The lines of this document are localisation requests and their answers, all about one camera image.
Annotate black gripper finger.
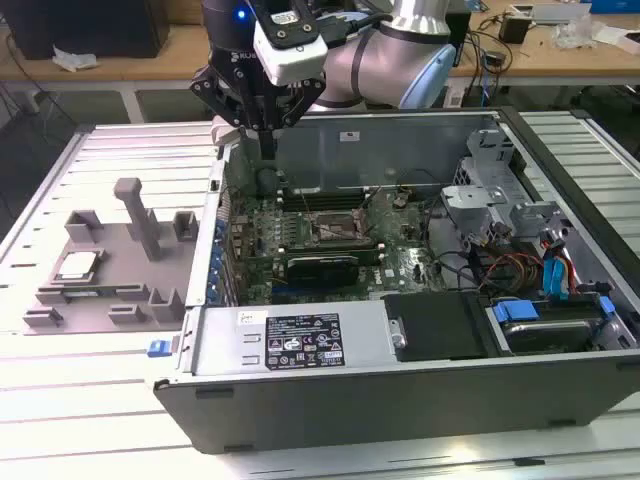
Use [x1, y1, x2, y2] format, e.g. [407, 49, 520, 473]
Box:
[189, 64, 269, 161]
[267, 78, 327, 161]

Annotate silver CPU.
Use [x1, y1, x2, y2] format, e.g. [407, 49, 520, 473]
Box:
[56, 252, 97, 282]

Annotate CPU socket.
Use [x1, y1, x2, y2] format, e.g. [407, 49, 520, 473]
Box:
[309, 209, 359, 242]

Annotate grey plastic case latch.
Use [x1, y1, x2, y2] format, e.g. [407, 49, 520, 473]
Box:
[210, 117, 246, 147]

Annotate wooden desk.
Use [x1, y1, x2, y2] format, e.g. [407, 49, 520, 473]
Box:
[0, 9, 640, 124]

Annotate black cylinder component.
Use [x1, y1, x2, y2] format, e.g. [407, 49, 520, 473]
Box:
[255, 167, 280, 196]

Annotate large black computer tower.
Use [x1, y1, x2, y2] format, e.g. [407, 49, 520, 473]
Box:
[0, 0, 171, 60]

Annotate white crumpled tissue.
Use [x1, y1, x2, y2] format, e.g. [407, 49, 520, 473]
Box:
[52, 44, 99, 72]

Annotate green RAM stick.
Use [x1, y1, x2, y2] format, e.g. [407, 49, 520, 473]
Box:
[282, 240, 385, 266]

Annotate green motherboard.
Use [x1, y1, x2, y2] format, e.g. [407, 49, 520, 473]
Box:
[219, 187, 451, 306]

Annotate small black computer tower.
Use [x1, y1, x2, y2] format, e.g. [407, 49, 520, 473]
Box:
[444, 9, 474, 69]

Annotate black graphics card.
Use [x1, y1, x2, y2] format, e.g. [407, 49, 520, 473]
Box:
[277, 252, 361, 291]

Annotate grey parts rack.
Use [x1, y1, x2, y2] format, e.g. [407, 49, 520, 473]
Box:
[22, 177, 201, 334]

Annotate metal drive cage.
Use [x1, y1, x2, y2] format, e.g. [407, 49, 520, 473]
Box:
[439, 127, 576, 261]

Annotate small black box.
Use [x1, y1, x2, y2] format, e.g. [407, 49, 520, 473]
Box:
[499, 13, 530, 45]

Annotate grey power supply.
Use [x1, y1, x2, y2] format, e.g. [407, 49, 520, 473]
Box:
[192, 300, 396, 376]

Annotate black drive bay box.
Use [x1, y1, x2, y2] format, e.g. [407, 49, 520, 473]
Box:
[382, 292, 489, 362]

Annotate crumpled clear plastic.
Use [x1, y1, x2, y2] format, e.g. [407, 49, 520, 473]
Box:
[552, 13, 601, 51]

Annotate black open PC case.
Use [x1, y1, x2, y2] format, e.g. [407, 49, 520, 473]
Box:
[144, 104, 640, 456]

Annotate white flat box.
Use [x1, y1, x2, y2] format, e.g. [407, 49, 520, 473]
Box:
[594, 24, 640, 54]

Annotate blue box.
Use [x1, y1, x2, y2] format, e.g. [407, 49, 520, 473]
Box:
[589, 0, 640, 14]

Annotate hard disk in blue carrier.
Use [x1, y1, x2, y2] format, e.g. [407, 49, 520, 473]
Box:
[484, 294, 616, 356]

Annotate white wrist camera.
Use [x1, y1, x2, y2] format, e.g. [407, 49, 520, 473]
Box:
[252, 14, 330, 86]

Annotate red yellow wire bundle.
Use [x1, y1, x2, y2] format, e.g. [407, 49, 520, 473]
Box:
[479, 252, 546, 292]

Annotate blue flat wire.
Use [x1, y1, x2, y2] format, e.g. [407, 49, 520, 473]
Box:
[542, 254, 571, 301]

